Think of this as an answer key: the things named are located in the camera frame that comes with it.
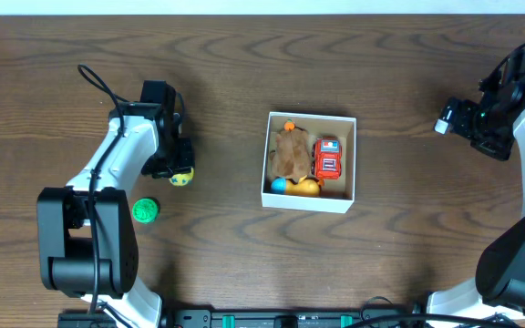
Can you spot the orange rubber duck toy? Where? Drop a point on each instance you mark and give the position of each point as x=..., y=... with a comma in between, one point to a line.
x=304, y=187

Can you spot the yellow ball blue letters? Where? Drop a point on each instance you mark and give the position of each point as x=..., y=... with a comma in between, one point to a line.
x=182, y=179

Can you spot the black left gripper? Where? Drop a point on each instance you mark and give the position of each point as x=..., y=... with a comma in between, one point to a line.
x=177, y=165

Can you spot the brown plush capybara toy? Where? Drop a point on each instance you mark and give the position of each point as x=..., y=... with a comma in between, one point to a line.
x=291, y=158

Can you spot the red toy fire truck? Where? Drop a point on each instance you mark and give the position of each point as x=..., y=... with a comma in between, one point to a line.
x=327, y=155

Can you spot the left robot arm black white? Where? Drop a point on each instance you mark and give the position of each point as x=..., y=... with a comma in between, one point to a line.
x=86, y=239

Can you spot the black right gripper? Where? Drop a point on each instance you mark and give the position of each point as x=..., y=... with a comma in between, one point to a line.
x=499, y=150

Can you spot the white cardboard box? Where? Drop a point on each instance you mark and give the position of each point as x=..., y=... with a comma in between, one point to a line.
x=337, y=195

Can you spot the black rail bottom edge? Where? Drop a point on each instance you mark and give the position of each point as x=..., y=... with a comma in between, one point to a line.
x=204, y=317

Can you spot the green round toy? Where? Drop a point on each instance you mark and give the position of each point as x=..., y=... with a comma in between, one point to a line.
x=145, y=210

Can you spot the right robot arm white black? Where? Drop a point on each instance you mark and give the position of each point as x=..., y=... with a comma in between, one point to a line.
x=496, y=294

